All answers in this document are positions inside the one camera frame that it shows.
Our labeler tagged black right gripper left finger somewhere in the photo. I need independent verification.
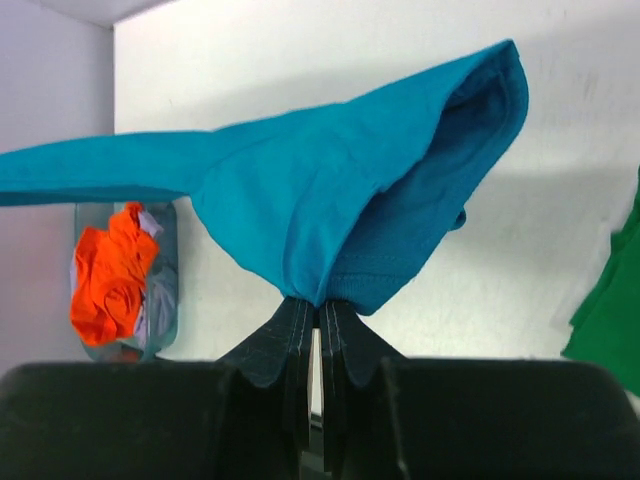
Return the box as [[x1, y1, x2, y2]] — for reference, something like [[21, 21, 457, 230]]
[[221, 297, 314, 450]]

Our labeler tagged teal blue t shirt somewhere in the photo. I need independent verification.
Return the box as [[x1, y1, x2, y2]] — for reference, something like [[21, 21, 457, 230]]
[[1, 40, 529, 315]]

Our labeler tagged clear blue plastic bin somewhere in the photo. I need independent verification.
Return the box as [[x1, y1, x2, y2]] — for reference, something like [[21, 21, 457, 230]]
[[73, 199, 180, 362]]

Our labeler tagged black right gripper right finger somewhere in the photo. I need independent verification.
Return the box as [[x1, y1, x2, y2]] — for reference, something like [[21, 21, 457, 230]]
[[317, 301, 400, 475]]

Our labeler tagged green folded t shirt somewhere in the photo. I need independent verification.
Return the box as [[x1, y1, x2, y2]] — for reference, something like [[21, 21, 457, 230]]
[[562, 194, 639, 396]]

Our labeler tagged orange t shirt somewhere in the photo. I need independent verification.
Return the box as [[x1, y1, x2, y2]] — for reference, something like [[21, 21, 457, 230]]
[[70, 202, 160, 347]]

